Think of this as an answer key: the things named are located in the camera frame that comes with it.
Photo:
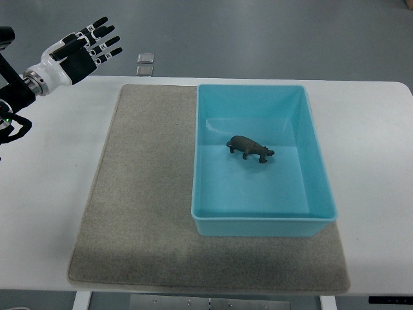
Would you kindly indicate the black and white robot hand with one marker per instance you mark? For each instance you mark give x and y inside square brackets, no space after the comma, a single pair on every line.
[77,55]

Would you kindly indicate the brown toy hippo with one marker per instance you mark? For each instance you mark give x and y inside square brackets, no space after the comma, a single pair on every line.
[248,146]

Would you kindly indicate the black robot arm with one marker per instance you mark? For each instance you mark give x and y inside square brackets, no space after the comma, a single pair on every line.
[18,93]

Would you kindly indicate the blue plastic box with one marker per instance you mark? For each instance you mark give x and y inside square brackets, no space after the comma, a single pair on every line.
[289,195]

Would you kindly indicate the lower metal floor plate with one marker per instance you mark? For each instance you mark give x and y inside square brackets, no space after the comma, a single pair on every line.
[144,71]

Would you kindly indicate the metal floor plate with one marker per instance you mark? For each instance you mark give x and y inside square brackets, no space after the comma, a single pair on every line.
[146,58]
[144,71]

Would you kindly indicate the upper metal floor plate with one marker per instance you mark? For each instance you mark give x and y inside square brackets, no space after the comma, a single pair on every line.
[146,58]

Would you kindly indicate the grey felt mat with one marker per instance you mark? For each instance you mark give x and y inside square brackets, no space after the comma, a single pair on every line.
[138,232]

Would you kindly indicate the white left table leg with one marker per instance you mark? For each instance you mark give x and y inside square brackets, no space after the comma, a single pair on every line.
[82,300]

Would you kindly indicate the white table leg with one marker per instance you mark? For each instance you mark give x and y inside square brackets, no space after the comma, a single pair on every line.
[82,300]
[328,303]

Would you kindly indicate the white right table leg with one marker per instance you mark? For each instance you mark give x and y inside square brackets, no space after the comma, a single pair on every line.
[328,303]

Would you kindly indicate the black table control panel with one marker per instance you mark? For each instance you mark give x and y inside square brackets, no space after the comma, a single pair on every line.
[391,300]

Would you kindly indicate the metal table base plate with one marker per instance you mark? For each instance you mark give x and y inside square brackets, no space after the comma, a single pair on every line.
[144,301]

